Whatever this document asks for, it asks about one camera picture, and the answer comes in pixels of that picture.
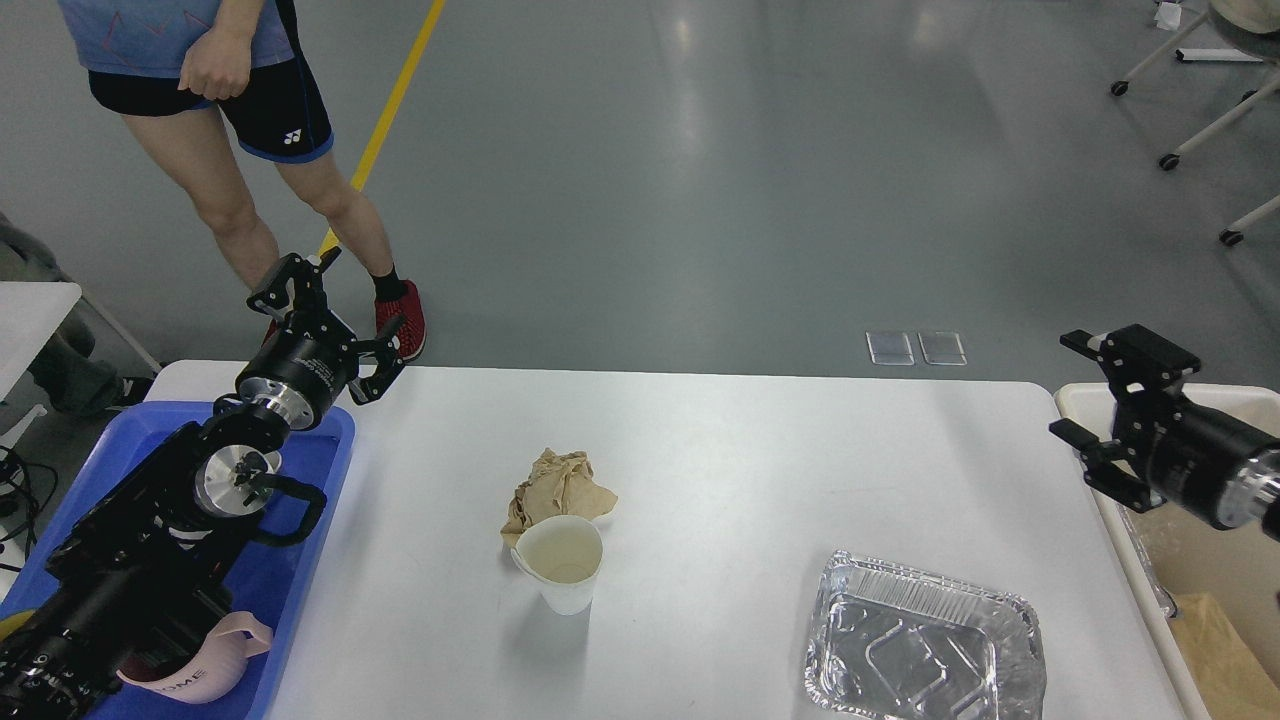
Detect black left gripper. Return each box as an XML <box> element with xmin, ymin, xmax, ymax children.
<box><xmin>236</xmin><ymin>247</ymin><xmax>404</xmax><ymax>430</ymax></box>

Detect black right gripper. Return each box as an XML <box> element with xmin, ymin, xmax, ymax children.
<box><xmin>1048</xmin><ymin>324</ymin><xmax>1279</xmax><ymax>533</ymax></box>

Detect brown paper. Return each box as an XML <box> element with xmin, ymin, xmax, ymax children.
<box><xmin>1170</xmin><ymin>593</ymin><xmax>1279</xmax><ymax>719</ymax></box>
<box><xmin>500</xmin><ymin>448</ymin><xmax>620</xmax><ymax>550</ymax></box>

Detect white paper cup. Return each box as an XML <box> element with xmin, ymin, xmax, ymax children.
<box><xmin>509</xmin><ymin>515</ymin><xmax>604</xmax><ymax>616</ymax></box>

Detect aluminium foil tray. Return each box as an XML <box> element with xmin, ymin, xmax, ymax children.
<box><xmin>803</xmin><ymin>550</ymin><xmax>1048</xmax><ymax>719</ymax></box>

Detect pink mug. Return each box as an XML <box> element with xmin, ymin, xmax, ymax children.
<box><xmin>116</xmin><ymin>611</ymin><xmax>274</xmax><ymax>705</ymax></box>

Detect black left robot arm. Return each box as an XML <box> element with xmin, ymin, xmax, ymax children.
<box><xmin>3</xmin><ymin>249</ymin><xmax>404</xmax><ymax>719</ymax></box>

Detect beige plastic bin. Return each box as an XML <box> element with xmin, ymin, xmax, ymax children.
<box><xmin>1053</xmin><ymin>383</ymin><xmax>1279</xmax><ymax>719</ymax></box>

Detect clear floor plate right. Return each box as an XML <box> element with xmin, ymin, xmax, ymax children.
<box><xmin>916</xmin><ymin>331</ymin><xmax>968</xmax><ymax>366</ymax></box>

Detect clear floor plate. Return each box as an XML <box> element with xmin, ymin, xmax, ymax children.
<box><xmin>916</xmin><ymin>331</ymin><xmax>968</xmax><ymax>366</ymax></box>
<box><xmin>865</xmin><ymin>331</ymin><xmax>916</xmax><ymax>366</ymax></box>

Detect rolling chair base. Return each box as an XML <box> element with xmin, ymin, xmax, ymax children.
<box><xmin>1108</xmin><ymin>0</ymin><xmax>1280</xmax><ymax>249</ymax></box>

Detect clear floor plate left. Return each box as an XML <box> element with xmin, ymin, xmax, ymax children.
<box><xmin>865</xmin><ymin>331</ymin><xmax>916</xmax><ymax>366</ymax></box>

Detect blue plastic bin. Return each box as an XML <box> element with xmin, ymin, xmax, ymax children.
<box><xmin>3</xmin><ymin>401</ymin><xmax>356</xmax><ymax>719</ymax></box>

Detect brown paper in bin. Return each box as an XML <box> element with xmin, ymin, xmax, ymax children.
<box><xmin>1170</xmin><ymin>593</ymin><xmax>1279</xmax><ymax>719</ymax></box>

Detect standing person in shorts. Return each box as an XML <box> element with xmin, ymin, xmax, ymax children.
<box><xmin>58</xmin><ymin>1</ymin><xmax>428</xmax><ymax>363</ymax></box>

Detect white side table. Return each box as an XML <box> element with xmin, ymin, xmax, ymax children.
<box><xmin>1</xmin><ymin>281</ymin><xmax>82</xmax><ymax>400</ymax></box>

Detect dark blue yellow mug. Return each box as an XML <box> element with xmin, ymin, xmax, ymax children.
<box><xmin>0</xmin><ymin>609</ymin><xmax>36</xmax><ymax>642</ymax></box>

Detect black cables on floor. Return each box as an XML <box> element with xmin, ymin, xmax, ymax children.
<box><xmin>0</xmin><ymin>445</ymin><xmax>59</xmax><ymax>577</ymax></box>

